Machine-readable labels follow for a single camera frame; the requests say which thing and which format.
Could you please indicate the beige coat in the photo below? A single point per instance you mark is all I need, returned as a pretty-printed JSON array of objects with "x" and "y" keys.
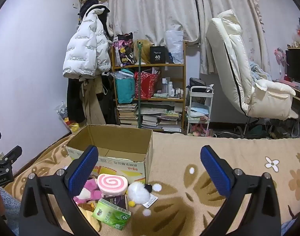
[{"x": 92, "y": 103}]

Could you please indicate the white fluffy plush toy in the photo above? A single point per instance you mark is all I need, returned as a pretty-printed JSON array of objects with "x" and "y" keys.
[{"x": 137, "y": 193}]

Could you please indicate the pile of magazines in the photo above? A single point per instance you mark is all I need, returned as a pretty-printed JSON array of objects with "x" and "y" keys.
[{"x": 162, "y": 123}]

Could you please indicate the pink swirl roll plush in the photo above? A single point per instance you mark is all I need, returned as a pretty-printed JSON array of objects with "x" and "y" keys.
[{"x": 113, "y": 183}]

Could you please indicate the light blue throw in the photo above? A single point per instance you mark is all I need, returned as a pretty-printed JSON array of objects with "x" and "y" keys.
[{"x": 259, "y": 72}]

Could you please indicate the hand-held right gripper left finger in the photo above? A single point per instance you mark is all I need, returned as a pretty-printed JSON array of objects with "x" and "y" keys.
[{"x": 82, "y": 172}]

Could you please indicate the black coat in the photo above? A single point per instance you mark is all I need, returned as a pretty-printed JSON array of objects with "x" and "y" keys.
[{"x": 73, "y": 98}]

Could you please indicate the group of cosmetic bottles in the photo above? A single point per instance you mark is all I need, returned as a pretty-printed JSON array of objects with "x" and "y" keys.
[{"x": 172, "y": 89}]

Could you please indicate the dark brown small box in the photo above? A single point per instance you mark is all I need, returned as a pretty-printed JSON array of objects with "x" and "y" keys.
[{"x": 118, "y": 201}]

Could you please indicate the folded light blue towels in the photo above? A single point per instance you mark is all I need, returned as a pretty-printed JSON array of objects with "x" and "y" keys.
[{"x": 196, "y": 109}]

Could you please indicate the red patterned bag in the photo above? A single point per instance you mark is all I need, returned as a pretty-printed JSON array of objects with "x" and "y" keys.
[{"x": 146, "y": 83}]

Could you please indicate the pink plush toy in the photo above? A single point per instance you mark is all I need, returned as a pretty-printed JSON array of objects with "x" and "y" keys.
[{"x": 91, "y": 187}]

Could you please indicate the beige flower print blanket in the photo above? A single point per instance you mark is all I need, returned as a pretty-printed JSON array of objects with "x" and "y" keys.
[{"x": 179, "y": 152}]

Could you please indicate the green pole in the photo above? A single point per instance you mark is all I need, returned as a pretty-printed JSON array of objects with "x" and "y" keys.
[{"x": 139, "y": 91}]

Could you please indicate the black hanging garment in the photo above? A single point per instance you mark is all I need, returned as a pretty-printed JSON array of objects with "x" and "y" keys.
[{"x": 104, "y": 19}]

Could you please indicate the white puffer jacket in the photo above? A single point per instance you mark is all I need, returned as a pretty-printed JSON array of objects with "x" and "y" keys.
[{"x": 83, "y": 51}]

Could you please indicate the tan furry item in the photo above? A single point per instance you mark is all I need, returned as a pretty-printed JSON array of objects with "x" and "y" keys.
[{"x": 146, "y": 51}]

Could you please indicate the pink desk fan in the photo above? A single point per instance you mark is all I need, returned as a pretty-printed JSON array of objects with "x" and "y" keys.
[{"x": 279, "y": 54}]

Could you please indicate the black monitor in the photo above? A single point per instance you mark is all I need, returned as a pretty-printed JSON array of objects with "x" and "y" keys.
[{"x": 297, "y": 64}]

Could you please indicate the blue-grey cloth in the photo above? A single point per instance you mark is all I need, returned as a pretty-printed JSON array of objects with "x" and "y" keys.
[{"x": 11, "y": 211}]

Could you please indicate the black gift box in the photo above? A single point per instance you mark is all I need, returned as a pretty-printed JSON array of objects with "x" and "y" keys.
[{"x": 157, "y": 54}]

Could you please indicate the yellow plush toy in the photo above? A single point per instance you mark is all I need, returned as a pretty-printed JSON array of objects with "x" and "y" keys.
[{"x": 87, "y": 213}]

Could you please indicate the floral beige curtain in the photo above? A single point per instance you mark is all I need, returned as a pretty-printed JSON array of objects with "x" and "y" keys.
[{"x": 152, "y": 7}]

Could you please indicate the wooden shelf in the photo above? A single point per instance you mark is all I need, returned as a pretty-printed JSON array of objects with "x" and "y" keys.
[{"x": 150, "y": 65}]

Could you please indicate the green carton box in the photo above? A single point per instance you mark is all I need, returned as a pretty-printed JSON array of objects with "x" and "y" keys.
[{"x": 110, "y": 215}]

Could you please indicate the teal paper bag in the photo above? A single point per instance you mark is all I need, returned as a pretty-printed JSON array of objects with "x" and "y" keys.
[{"x": 124, "y": 88}]

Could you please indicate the purple cartoon print bag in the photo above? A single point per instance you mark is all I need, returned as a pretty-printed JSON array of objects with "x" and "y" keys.
[{"x": 123, "y": 51}]

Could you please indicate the white rolling cart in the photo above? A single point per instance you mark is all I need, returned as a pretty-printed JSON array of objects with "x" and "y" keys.
[{"x": 191, "y": 103}]

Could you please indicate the yellow and clear plastic bags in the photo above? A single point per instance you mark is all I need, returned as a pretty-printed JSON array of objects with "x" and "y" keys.
[{"x": 66, "y": 120}]

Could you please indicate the white padded coat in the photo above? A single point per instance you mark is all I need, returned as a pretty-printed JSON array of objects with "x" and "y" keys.
[{"x": 238, "y": 54}]

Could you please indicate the printed cardboard box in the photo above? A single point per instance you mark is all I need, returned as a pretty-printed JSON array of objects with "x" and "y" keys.
[{"x": 130, "y": 166}]

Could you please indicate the stack of books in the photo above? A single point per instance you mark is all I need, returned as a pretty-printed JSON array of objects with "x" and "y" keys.
[{"x": 126, "y": 114}]

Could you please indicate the white plastic bag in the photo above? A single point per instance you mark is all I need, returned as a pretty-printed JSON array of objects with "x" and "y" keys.
[{"x": 174, "y": 46}]

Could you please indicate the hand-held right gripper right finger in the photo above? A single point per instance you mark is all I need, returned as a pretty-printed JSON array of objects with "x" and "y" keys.
[{"x": 215, "y": 174}]

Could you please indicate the black bag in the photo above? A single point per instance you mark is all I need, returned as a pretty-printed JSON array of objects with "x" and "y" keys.
[{"x": 196, "y": 82}]

